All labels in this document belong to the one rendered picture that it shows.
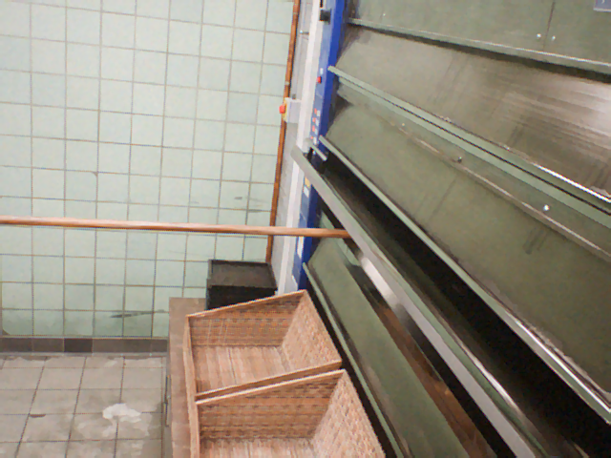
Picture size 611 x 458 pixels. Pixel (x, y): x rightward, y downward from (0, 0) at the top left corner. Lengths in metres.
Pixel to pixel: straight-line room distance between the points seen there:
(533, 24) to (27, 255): 2.86
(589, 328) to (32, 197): 2.88
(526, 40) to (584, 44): 0.18
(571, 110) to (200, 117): 2.42
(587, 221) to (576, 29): 0.33
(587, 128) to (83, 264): 2.89
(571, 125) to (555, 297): 0.28
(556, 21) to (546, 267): 0.43
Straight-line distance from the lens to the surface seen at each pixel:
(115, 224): 2.20
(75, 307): 3.72
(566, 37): 1.24
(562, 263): 1.18
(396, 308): 1.83
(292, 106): 3.05
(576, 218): 1.13
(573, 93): 1.20
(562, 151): 1.15
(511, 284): 1.26
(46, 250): 3.61
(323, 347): 2.35
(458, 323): 1.29
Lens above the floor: 1.93
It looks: 18 degrees down
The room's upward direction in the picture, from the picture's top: 7 degrees clockwise
